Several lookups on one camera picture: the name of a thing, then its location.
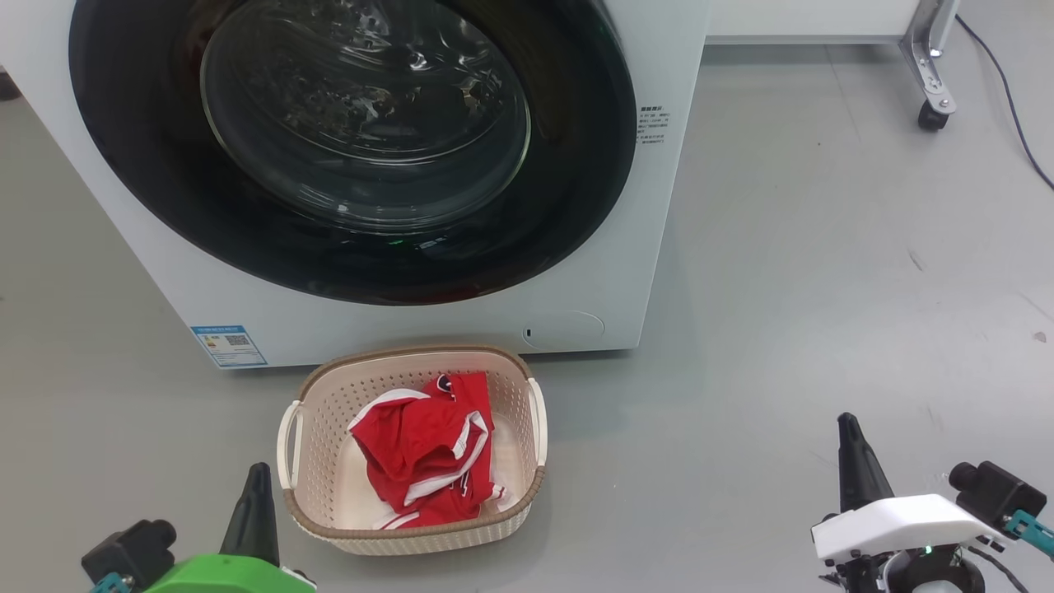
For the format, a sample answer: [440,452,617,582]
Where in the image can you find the small printed text label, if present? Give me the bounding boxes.
[637,105,673,147]

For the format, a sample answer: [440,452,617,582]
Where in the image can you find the teal right camera cable connector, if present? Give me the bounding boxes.
[1005,510,1054,563]

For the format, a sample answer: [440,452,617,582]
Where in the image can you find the red basketball jersey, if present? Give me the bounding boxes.
[375,482,506,530]

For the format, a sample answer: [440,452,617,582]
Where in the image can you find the white front-load washing machine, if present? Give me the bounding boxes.
[0,0,714,370]

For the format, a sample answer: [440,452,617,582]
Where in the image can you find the round filter cover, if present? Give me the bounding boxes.
[522,311,607,350]

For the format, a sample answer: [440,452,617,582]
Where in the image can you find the metal table leg with caster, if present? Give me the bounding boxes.
[897,0,961,133]

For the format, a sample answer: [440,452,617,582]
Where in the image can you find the red shorts with white trim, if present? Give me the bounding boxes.
[347,371,497,507]

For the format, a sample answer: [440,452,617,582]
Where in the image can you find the cream perforated laundry basket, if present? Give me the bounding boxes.
[277,344,549,557]

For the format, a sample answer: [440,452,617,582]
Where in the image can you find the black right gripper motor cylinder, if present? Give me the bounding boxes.
[885,545,986,593]

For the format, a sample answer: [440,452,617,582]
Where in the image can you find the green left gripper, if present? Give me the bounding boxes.
[144,462,319,593]

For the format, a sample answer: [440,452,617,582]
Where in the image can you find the white table panel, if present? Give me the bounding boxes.
[707,0,925,47]

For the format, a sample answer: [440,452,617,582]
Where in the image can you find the blue energy label sticker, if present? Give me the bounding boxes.
[190,325,269,369]

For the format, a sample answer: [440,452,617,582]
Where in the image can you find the black glass washing machine door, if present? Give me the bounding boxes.
[68,0,638,307]

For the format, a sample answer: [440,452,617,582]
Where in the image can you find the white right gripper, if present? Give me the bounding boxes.
[811,412,1010,563]

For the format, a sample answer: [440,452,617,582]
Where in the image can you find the thin black floor cable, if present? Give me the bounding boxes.
[955,14,1054,193]

